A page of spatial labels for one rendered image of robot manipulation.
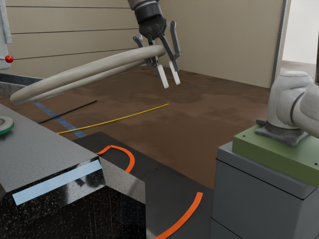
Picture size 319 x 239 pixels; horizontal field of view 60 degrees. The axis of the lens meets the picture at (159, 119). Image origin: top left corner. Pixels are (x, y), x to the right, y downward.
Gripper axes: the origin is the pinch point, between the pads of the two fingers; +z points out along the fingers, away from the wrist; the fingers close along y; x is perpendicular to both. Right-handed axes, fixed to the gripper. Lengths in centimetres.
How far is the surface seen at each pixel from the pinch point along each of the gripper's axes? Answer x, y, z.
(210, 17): -574, 6, -75
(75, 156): -10, 49, 19
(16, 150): -9, 73, 10
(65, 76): 24.6, 17.2, -7.8
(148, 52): 10.8, 0.8, -7.3
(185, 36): -622, 76, -60
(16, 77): -16, 65, -19
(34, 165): 0, 59, 16
